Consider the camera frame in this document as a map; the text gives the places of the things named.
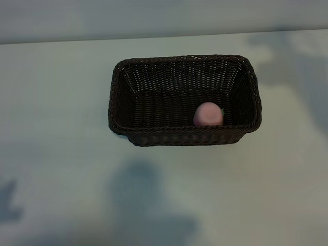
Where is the pink peach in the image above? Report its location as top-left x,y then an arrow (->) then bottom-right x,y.
193,101 -> 226,127

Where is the dark brown wicker basket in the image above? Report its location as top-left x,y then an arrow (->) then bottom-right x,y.
107,54 -> 262,147

